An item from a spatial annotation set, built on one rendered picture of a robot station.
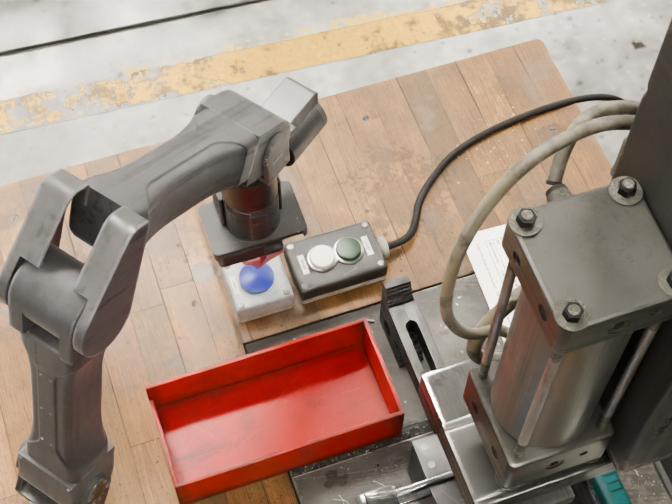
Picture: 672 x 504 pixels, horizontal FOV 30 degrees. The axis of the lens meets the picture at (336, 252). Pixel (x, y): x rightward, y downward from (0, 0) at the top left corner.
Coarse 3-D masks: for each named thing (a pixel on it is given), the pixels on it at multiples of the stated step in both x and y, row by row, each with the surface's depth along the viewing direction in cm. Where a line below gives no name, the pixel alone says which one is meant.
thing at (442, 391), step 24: (432, 384) 114; (456, 384) 114; (432, 408) 113; (456, 408) 112; (456, 432) 107; (456, 456) 106; (480, 456) 106; (456, 480) 112; (480, 480) 105; (552, 480) 105; (576, 480) 107
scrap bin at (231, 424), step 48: (336, 336) 138; (192, 384) 135; (240, 384) 139; (288, 384) 139; (336, 384) 139; (384, 384) 135; (192, 432) 136; (240, 432) 136; (288, 432) 136; (336, 432) 130; (384, 432) 134; (192, 480) 128; (240, 480) 132
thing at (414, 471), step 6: (414, 456) 128; (414, 462) 129; (408, 468) 133; (414, 468) 130; (408, 474) 134; (414, 474) 131; (420, 474) 128; (414, 480) 132; (420, 480) 129; (426, 498) 128; (432, 498) 126
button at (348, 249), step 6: (342, 240) 144; (348, 240) 144; (354, 240) 144; (336, 246) 144; (342, 246) 144; (348, 246) 144; (354, 246) 144; (360, 246) 144; (336, 252) 144; (342, 252) 144; (348, 252) 144; (354, 252) 144; (360, 252) 144; (342, 258) 144; (348, 258) 143; (354, 258) 143
